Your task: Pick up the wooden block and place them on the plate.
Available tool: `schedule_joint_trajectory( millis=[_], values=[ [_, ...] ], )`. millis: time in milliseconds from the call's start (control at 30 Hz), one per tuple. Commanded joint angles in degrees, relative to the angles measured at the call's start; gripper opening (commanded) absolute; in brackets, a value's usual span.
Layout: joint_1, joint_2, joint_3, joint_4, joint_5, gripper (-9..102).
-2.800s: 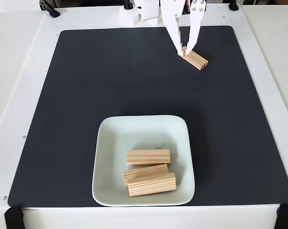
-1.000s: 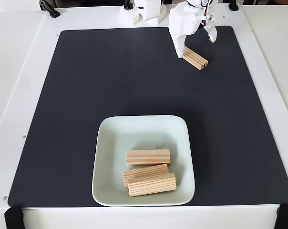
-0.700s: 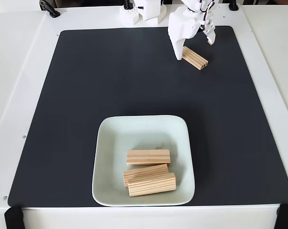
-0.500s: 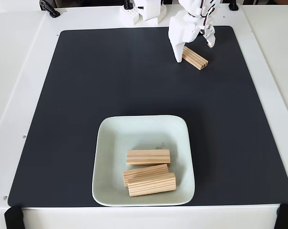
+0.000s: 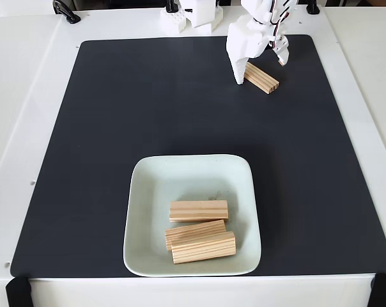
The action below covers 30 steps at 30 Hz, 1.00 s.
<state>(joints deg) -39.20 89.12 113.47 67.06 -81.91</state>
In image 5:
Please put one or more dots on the black table mat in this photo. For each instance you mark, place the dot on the black table mat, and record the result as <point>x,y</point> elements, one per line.
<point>84,160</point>

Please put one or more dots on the black clamp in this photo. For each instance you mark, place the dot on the black clamp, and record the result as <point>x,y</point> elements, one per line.
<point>312,9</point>

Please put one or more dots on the pale green square plate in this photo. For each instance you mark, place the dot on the pale green square plate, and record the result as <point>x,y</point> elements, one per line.
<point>148,192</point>

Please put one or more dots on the wooden block with number mark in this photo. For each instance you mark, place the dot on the wooden block with number mark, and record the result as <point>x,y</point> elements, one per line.
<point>186,233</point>

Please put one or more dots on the striped wooden block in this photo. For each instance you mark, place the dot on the striped wooden block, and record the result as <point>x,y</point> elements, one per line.
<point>202,247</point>
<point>199,211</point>
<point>261,80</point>

